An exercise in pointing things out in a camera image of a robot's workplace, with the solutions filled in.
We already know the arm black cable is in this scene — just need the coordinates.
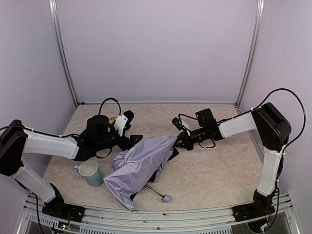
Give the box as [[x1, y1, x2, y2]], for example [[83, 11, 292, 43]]
[[97, 97, 122, 117], [253, 88, 307, 154]]

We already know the aluminium front rail frame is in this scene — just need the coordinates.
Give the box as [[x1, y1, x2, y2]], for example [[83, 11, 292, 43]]
[[14, 194, 302, 234]]

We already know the woven bamboo tray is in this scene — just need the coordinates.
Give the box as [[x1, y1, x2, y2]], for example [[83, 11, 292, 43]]
[[109, 117, 117, 124]]

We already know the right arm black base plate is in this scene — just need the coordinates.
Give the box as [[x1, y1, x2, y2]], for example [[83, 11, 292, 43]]
[[232, 203, 275, 222]]

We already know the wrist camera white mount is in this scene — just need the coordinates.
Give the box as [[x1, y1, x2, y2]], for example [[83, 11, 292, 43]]
[[114, 110, 135, 137], [172, 117, 191, 136]]

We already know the right aluminium corner post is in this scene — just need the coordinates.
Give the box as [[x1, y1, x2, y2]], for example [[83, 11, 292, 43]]
[[235, 0, 265, 109]]

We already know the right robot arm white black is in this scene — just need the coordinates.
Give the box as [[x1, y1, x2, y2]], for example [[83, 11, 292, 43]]
[[172, 102, 291, 221]]

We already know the light blue plastic pitcher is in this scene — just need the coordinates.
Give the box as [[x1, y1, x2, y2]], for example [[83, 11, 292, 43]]
[[74, 159, 103, 187]]

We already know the aluminium corner post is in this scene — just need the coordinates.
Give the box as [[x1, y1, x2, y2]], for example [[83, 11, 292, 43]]
[[49, 0, 79, 108], [235, 0, 265, 109]]

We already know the lilac folding umbrella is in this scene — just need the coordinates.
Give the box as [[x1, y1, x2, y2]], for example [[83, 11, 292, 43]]
[[103, 135, 177, 211]]

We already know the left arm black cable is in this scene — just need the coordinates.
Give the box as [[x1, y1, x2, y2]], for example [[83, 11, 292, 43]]
[[97, 97, 122, 117]]

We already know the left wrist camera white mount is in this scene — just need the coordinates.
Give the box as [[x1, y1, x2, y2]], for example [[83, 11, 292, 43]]
[[114, 110, 135, 137]]

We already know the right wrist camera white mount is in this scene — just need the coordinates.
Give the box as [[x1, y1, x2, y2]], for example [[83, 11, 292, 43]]
[[172, 117, 191, 136]]

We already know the left aluminium corner post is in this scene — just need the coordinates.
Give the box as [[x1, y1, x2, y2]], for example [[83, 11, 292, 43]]
[[49, 0, 79, 108]]

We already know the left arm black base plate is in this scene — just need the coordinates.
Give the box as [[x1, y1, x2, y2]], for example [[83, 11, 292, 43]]
[[42, 203, 85, 223]]

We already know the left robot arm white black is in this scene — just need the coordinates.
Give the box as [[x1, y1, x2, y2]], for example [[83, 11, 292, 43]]
[[0, 114, 143, 207]]

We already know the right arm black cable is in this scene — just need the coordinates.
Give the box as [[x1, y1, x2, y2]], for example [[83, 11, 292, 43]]
[[253, 88, 307, 154]]

